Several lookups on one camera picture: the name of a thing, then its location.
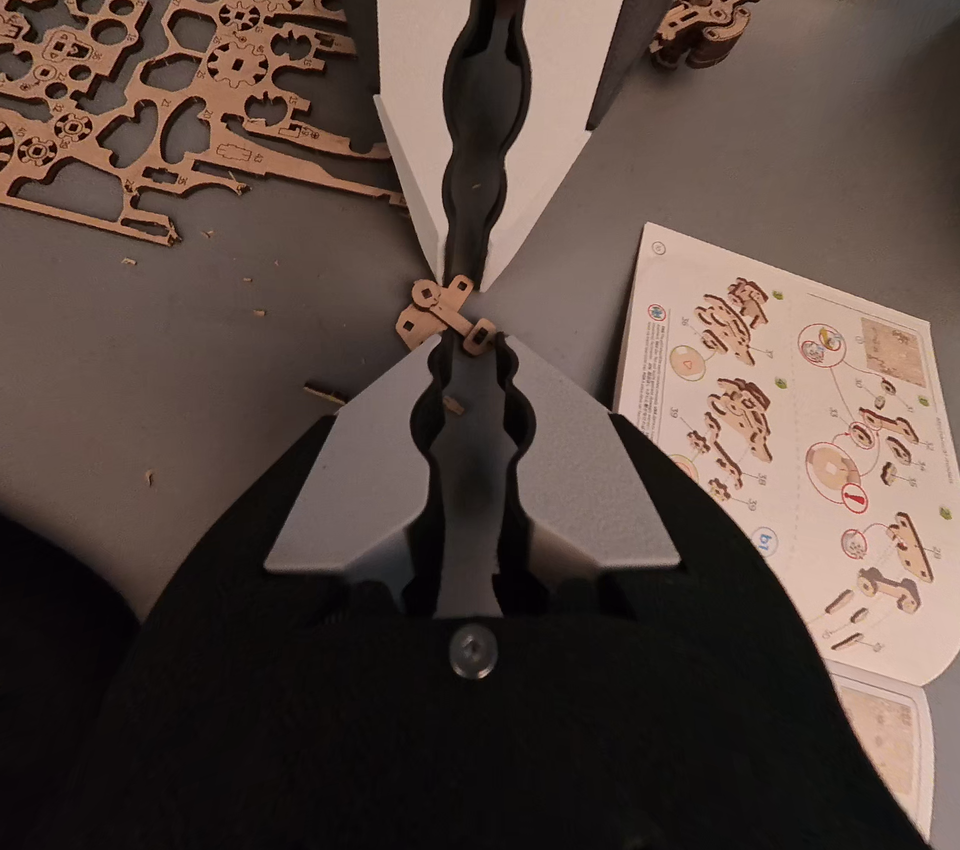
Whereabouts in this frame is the wooden link arm piece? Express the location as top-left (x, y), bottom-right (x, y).
top-left (410, 280), bottom-right (499, 359)

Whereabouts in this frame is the open instruction booklet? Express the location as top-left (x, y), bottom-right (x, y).
top-left (612, 221), bottom-right (936, 845)

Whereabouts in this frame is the punched wooden part sheet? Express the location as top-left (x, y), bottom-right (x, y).
top-left (0, 0), bottom-right (411, 251)

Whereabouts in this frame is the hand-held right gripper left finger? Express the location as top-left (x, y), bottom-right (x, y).
top-left (262, 332), bottom-right (453, 617)

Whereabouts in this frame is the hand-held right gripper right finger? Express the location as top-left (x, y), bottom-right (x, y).
top-left (493, 332), bottom-right (684, 617)

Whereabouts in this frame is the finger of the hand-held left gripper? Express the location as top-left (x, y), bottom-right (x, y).
top-left (478, 0), bottom-right (644, 296)
top-left (372, 0), bottom-right (483, 290)

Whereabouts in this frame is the wooden bracket plate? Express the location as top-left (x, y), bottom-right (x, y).
top-left (393, 274), bottom-right (476, 353)

